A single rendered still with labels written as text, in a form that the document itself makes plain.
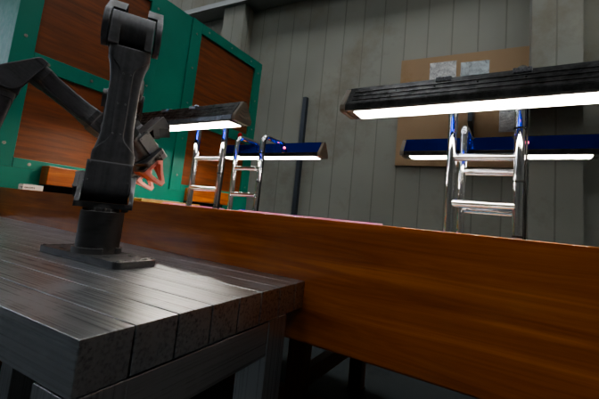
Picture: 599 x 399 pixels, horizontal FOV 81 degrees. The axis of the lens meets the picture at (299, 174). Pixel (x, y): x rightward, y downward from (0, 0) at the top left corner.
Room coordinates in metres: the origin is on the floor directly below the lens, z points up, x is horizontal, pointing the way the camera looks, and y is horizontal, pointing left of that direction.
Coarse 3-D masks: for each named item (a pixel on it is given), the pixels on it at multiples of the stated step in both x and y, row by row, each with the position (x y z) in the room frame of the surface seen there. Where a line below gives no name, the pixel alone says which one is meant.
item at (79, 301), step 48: (0, 240) 0.65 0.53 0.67; (48, 240) 0.71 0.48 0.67; (0, 288) 0.35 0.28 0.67; (48, 288) 0.37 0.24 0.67; (96, 288) 0.39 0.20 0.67; (144, 288) 0.41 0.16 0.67; (192, 288) 0.43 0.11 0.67; (240, 288) 0.46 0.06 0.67; (288, 288) 0.50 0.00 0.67; (0, 336) 0.30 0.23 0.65; (48, 336) 0.26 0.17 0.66; (96, 336) 0.26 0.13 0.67; (144, 336) 0.30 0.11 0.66; (192, 336) 0.34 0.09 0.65; (48, 384) 0.26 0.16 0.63; (96, 384) 0.26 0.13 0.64
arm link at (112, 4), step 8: (112, 0) 0.59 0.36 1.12; (104, 8) 0.53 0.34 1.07; (112, 8) 0.55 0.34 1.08; (120, 8) 0.56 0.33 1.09; (104, 16) 0.53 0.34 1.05; (152, 16) 0.60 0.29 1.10; (160, 16) 0.62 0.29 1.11; (104, 24) 0.53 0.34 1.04; (160, 24) 0.57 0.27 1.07; (104, 32) 0.54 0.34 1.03; (160, 32) 0.57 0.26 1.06; (104, 40) 0.55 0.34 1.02; (160, 40) 0.57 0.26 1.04; (152, 48) 0.60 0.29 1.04; (152, 56) 0.59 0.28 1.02; (136, 112) 0.80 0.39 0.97
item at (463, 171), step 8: (464, 128) 1.10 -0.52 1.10; (464, 136) 1.09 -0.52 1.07; (464, 144) 1.09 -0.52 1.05; (464, 152) 1.09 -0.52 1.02; (464, 168) 1.09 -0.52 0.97; (464, 176) 1.09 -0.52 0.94; (464, 184) 1.09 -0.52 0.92; (464, 192) 1.09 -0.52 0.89; (512, 192) 1.03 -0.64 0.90; (456, 208) 1.10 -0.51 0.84; (464, 208) 1.09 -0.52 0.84; (472, 208) 1.08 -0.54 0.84; (456, 216) 1.10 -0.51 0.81; (456, 224) 1.10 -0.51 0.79; (456, 232) 1.10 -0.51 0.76
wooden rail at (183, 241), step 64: (0, 192) 1.18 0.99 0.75; (192, 256) 0.68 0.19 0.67; (256, 256) 0.60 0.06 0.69; (320, 256) 0.54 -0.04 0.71; (384, 256) 0.49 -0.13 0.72; (448, 256) 0.44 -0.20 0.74; (512, 256) 0.41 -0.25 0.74; (576, 256) 0.38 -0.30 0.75; (320, 320) 0.53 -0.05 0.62; (384, 320) 0.48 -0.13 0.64; (448, 320) 0.44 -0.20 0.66; (512, 320) 0.41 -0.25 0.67; (576, 320) 0.38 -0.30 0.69; (448, 384) 0.44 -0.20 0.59; (512, 384) 0.41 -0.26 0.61; (576, 384) 0.38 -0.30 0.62
